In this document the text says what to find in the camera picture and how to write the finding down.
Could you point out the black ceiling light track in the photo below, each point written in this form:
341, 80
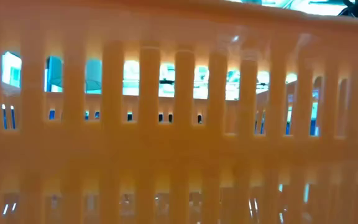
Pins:
328, 2

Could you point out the black metal rig frame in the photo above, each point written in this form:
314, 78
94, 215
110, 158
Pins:
166, 82

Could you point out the orange slotted plastic basket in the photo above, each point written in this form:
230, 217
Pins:
179, 149

